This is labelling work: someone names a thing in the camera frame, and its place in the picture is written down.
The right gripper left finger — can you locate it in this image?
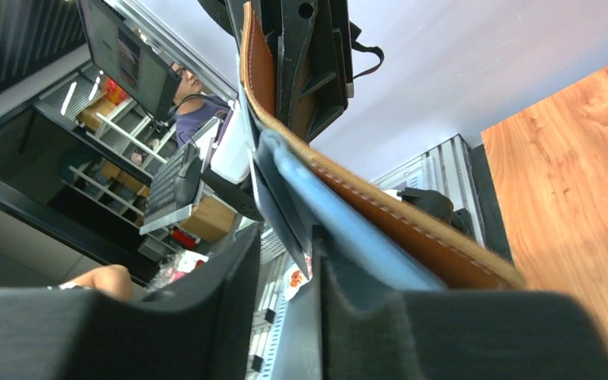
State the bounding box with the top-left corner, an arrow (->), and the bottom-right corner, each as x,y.
0,225 -> 260,379

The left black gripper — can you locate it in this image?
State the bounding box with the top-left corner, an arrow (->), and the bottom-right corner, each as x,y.
226,1 -> 353,143

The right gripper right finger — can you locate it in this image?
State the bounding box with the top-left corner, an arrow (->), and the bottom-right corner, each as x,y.
313,232 -> 608,379

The brown leather card holder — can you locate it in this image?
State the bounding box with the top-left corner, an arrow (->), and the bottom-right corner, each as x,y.
240,2 -> 524,290

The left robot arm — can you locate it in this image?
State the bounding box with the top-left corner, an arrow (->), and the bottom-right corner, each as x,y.
198,0 -> 473,237

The red white snack packet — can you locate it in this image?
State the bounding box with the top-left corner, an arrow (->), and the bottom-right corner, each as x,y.
283,259 -> 312,302

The seated person in purple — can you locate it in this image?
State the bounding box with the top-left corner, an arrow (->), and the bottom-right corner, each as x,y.
171,63 -> 230,148

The black keyboard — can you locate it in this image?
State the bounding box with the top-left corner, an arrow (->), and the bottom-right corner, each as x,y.
144,142 -> 195,217

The black computer mouse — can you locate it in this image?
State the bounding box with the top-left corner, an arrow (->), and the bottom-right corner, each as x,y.
173,142 -> 203,208

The black computer monitor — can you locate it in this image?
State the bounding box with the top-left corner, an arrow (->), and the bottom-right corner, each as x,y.
76,0 -> 181,122

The metal storage shelving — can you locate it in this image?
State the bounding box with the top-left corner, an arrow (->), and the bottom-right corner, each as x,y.
33,64 -> 176,228

